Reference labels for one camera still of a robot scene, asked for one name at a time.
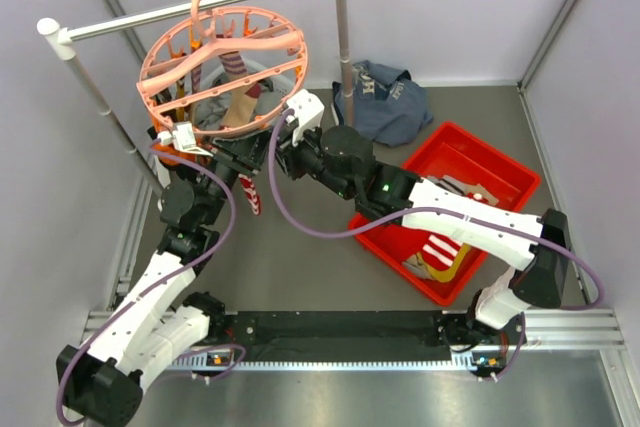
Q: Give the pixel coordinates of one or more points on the yellow sock in bin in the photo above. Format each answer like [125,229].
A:
[442,267]

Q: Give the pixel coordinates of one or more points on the orange sock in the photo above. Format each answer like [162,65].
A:
[168,160]

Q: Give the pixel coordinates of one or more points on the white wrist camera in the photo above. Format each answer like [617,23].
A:
[307,109]
[182,138]

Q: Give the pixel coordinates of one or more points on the pink round clip hanger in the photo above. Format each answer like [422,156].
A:
[183,66]

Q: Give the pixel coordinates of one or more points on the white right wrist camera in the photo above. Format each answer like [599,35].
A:
[307,109]

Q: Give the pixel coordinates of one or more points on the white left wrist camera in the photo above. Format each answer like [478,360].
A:
[182,138]

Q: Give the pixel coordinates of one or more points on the black white striped sock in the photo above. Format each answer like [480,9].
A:
[450,184]

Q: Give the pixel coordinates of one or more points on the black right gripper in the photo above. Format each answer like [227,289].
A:
[288,155]

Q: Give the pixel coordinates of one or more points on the silver clothes rack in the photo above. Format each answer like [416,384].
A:
[62,39]

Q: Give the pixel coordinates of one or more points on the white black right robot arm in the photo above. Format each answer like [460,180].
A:
[534,248]

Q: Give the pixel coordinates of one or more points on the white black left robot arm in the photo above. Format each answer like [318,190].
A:
[105,378]

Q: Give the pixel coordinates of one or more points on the red white striped sock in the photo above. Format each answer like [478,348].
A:
[443,244]
[251,193]

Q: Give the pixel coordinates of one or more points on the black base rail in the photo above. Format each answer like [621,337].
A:
[348,336]

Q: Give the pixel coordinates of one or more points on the beige maroon hanging sock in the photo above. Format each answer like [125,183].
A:
[244,98]

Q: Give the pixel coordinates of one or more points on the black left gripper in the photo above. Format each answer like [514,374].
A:
[245,154]

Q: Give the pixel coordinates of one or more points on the blue grey sweatshirt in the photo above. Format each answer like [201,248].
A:
[389,108]

